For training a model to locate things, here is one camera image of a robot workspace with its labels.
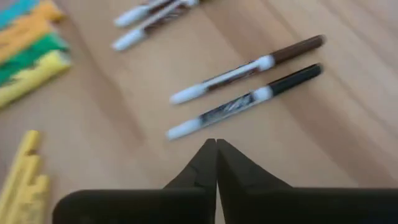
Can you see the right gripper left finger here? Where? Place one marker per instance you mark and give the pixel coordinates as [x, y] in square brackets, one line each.
[199, 186]

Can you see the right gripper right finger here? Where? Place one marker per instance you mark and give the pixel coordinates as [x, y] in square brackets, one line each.
[248, 193]

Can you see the dark brown cap marker pen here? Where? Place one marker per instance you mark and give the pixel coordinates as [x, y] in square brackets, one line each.
[236, 73]

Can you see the yellow slim highlighter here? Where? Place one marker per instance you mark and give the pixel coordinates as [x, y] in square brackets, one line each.
[31, 168]
[26, 146]
[38, 193]

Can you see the green chunky highlighter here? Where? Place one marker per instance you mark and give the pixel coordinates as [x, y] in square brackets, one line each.
[31, 57]

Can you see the orange chunky highlighter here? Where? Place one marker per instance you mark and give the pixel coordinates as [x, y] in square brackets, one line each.
[43, 14]

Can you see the teal chunky highlighter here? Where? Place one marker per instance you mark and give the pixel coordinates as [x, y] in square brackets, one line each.
[15, 11]

